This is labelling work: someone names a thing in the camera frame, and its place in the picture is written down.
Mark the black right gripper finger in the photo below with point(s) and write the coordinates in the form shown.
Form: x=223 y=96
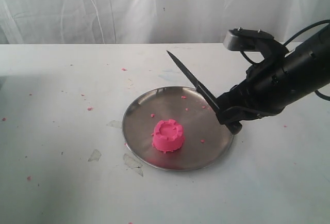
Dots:
x=231 y=117
x=232 y=98

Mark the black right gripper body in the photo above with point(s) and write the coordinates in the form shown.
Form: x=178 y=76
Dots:
x=268 y=89

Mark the black serrated knife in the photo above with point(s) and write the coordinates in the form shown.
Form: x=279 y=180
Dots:
x=206 y=94

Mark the pink clay piece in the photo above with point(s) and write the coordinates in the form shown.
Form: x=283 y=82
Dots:
x=168 y=136

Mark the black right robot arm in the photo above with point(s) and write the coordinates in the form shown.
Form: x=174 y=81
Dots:
x=309 y=63

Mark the round stainless steel plate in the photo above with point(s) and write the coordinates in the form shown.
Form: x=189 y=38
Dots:
x=205 y=139

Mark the clear tape piece middle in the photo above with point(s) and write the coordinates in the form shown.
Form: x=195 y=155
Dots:
x=133 y=164

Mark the clear tape piece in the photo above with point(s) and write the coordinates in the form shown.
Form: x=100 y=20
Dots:
x=95 y=156
x=133 y=164
x=115 y=124

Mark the clear tape piece upper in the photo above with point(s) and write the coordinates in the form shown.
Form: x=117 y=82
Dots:
x=115 y=124

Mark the clear tape piece left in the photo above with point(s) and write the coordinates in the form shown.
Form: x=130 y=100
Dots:
x=95 y=156

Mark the white plastic backdrop sheet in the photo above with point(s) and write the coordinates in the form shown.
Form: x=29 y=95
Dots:
x=151 y=21

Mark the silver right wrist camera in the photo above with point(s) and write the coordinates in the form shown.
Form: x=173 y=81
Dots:
x=239 y=39

